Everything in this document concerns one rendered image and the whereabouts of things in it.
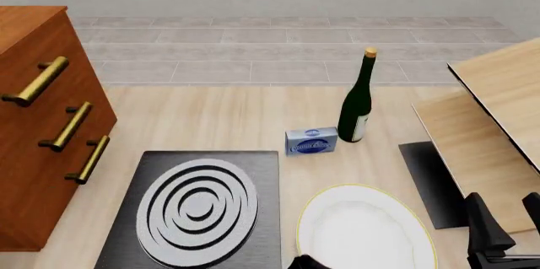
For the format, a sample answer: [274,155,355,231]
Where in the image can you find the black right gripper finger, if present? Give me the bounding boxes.
[521,191,540,236]
[465,191,517,256]

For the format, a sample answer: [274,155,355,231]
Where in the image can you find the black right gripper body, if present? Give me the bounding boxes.
[466,249,540,269]

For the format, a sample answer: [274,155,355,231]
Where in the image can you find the white plate yellow rim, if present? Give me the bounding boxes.
[296,183,439,269]

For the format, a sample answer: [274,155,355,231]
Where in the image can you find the round black stove knob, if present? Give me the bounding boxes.
[291,253,329,269]

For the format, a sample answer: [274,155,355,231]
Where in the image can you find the black stove plate grey rings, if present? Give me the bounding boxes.
[94,150,283,269]

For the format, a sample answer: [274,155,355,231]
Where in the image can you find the pale wood rack black base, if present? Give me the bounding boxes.
[397,36,540,236]

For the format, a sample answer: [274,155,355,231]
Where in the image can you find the dark green wine bottle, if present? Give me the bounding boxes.
[337,46,378,144]

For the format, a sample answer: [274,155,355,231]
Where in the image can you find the blue printed box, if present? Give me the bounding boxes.
[284,126,339,158]

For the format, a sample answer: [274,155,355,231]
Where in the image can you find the brown wooden cabinet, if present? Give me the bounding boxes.
[0,5,119,253]

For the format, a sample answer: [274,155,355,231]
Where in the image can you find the long brass cabinet handle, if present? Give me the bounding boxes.
[1,56,70,108]

